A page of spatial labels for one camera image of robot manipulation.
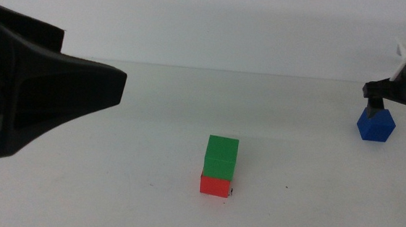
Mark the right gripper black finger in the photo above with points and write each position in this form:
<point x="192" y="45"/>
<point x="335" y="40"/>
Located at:
<point x="374" y="107"/>

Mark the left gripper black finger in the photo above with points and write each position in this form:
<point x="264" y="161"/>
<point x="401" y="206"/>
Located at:
<point x="63" y="88"/>
<point x="28" y="29"/>

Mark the blue cube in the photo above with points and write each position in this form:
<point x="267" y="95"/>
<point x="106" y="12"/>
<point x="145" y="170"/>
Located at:
<point x="376" y="129"/>

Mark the green cube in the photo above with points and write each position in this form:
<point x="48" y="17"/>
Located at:
<point x="220" y="158"/>

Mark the red cube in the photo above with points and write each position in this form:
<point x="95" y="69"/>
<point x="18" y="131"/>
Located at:
<point x="214" y="187"/>

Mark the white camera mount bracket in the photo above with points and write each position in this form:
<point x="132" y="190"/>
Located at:
<point x="403" y="51"/>

